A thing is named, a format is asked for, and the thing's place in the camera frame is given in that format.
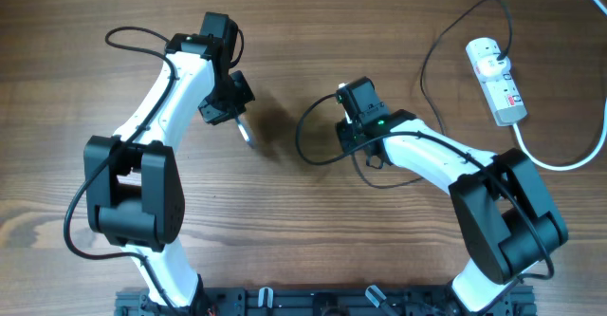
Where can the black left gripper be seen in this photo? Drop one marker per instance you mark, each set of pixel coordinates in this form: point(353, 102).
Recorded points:
point(245, 95)

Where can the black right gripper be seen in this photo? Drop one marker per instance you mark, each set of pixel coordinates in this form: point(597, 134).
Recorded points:
point(343, 128)

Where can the blue screen smartphone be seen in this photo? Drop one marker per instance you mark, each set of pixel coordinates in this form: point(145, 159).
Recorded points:
point(245, 131)

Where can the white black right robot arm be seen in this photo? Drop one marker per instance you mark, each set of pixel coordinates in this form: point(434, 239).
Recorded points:
point(507, 217)

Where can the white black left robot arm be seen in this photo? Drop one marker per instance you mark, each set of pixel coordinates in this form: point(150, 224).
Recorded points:
point(132, 187)

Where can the white charger adapter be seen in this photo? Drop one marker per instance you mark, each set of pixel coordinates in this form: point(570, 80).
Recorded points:
point(490, 68)

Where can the white power strip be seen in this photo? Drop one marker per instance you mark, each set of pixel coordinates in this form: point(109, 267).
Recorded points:
point(503, 97)

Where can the black mounting rail base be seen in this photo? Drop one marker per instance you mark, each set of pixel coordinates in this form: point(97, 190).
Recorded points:
point(416, 300)

